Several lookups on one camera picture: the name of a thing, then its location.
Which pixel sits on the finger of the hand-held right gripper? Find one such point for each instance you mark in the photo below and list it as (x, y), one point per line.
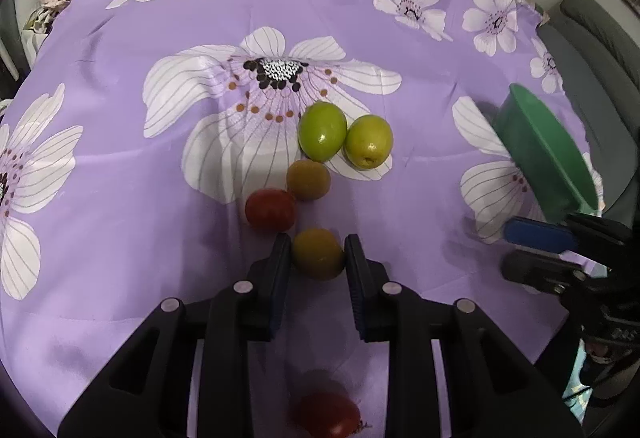
(535, 270)
(537, 235)

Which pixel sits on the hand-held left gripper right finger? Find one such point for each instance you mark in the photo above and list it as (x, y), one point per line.
(357, 278)

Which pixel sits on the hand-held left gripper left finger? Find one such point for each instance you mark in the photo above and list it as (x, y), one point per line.
(279, 273)

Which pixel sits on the small yellow-brown fruit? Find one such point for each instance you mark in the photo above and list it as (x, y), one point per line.
(318, 252)
(308, 179)

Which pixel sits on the green plastic bowl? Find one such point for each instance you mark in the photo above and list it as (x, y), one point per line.
(547, 158)

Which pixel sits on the yellow-green jujube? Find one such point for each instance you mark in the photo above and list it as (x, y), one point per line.
(369, 141)

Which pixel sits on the red cherry tomato with stem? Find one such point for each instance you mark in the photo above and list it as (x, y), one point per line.
(330, 414)

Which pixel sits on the green jujube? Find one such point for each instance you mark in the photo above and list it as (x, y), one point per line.
(322, 131)

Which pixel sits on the person's right hand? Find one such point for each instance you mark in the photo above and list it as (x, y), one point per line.
(600, 349)

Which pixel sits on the purple floral tablecloth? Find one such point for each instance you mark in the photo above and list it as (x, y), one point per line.
(150, 198)

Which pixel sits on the grey sofa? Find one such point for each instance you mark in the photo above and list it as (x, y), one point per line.
(600, 43)

